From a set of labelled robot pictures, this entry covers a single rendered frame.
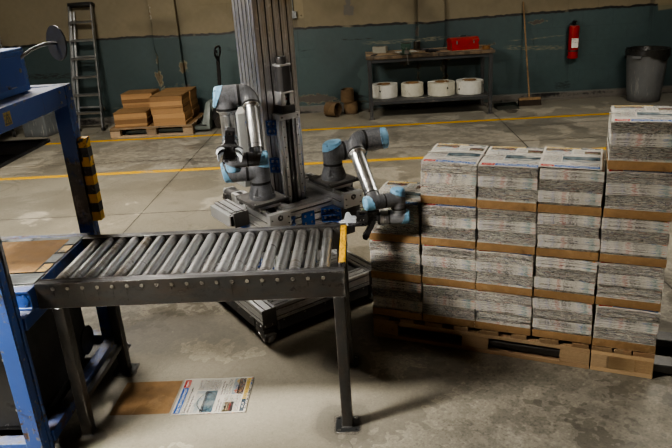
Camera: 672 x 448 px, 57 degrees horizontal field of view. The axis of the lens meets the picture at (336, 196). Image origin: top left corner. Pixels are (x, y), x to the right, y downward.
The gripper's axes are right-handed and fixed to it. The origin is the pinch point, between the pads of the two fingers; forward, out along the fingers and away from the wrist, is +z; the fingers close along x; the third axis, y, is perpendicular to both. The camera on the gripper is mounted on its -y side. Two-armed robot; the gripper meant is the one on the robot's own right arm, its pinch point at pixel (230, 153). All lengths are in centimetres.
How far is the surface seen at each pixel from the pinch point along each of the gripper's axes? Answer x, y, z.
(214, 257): 6.0, 45.1, 16.3
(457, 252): -118, 50, -2
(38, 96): 86, -19, -18
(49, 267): 80, 55, 6
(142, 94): 127, 90, -664
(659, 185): -188, -3, 44
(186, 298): 17, 56, 35
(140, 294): 37, 56, 31
